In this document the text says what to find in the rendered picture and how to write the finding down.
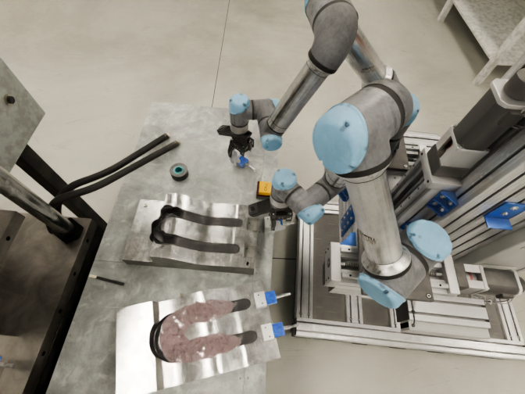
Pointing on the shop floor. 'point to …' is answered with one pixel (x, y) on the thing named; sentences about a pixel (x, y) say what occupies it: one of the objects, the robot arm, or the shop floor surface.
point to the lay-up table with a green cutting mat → (493, 30)
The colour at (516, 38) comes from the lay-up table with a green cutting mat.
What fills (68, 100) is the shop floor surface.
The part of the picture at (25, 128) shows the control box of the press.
